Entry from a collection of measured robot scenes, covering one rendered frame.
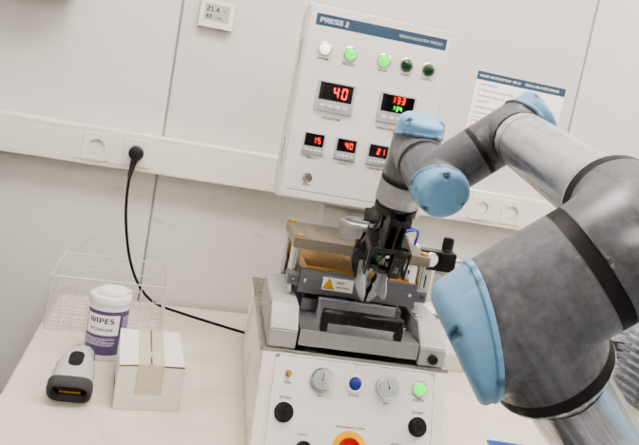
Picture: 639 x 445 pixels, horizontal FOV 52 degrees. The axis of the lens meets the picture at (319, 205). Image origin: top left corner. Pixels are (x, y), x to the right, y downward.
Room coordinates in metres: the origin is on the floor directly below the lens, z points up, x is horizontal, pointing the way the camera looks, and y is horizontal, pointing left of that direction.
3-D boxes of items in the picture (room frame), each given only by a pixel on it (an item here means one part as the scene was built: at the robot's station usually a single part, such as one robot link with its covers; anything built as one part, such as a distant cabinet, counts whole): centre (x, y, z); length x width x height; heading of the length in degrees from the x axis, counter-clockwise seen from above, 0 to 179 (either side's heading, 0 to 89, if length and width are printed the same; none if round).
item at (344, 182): (1.50, -0.06, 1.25); 0.33 x 0.16 x 0.64; 99
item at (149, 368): (1.23, 0.27, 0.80); 0.19 x 0.13 x 0.09; 14
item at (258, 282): (1.36, -0.08, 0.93); 0.46 x 0.35 x 0.01; 9
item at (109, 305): (1.36, 0.40, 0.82); 0.09 x 0.09 x 0.15
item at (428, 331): (1.27, -0.23, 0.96); 0.26 x 0.05 x 0.07; 9
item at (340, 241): (1.36, -0.10, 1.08); 0.31 x 0.24 x 0.13; 99
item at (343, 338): (1.28, -0.09, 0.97); 0.30 x 0.22 x 0.08; 9
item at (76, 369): (1.20, 0.40, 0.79); 0.20 x 0.08 x 0.08; 14
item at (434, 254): (1.48, -0.28, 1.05); 0.15 x 0.05 x 0.15; 99
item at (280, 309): (1.23, 0.04, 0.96); 0.25 x 0.05 x 0.07; 9
